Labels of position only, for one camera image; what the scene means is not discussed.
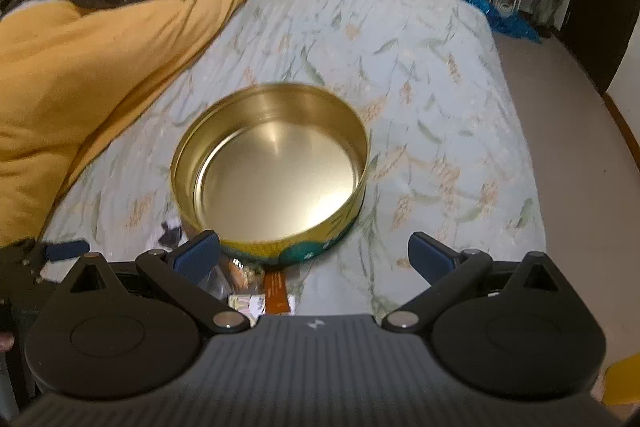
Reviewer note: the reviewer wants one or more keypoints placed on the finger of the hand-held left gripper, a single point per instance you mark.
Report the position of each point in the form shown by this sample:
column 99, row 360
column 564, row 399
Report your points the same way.
column 65, row 249

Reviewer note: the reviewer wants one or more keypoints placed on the yellow blanket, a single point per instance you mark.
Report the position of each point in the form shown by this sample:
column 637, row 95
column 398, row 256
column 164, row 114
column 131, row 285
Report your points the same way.
column 90, row 77

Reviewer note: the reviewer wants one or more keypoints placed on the bagged black white cloth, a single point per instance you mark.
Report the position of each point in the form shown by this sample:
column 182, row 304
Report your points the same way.
column 171, row 232

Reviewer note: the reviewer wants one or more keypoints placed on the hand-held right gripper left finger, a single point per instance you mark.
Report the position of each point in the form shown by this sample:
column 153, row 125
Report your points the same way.
column 199, row 253

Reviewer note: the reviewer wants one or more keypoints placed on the round gold tin container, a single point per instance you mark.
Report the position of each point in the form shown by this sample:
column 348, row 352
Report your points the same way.
column 272, row 157

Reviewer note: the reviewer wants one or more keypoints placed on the clear snack packet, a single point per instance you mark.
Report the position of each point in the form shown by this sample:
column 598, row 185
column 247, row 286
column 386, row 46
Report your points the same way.
column 242, row 274

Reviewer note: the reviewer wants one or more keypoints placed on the yellow cup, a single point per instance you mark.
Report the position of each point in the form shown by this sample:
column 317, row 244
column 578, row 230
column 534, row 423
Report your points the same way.
column 622, row 379

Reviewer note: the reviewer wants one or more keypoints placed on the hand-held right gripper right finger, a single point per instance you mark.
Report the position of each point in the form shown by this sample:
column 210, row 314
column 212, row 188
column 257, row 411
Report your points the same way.
column 429, row 257

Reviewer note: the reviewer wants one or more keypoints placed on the person's left hand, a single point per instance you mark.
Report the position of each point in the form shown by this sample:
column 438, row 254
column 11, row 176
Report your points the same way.
column 5, row 341

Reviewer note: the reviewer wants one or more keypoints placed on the long orange sachet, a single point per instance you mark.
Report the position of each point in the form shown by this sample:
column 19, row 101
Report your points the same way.
column 277, row 292

